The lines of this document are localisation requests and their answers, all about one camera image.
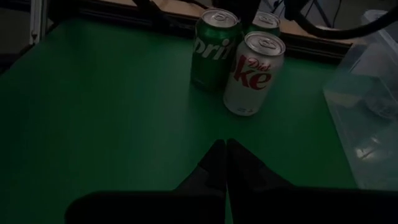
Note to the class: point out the clear plastic bin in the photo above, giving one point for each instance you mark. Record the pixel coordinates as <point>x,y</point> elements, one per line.
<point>357,124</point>

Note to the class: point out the green table mat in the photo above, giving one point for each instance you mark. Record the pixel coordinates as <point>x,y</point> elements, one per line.
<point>124,109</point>

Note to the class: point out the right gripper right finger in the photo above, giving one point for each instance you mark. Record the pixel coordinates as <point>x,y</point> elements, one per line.
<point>245,177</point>

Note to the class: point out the silver Diet Coke can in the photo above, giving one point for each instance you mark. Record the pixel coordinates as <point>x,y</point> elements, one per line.
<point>252,90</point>

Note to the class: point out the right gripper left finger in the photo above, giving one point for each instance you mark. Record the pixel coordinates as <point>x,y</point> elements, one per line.
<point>211,174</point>

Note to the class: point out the green Sprite can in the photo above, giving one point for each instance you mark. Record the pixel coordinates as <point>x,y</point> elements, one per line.
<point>211,62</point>
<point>265,21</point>

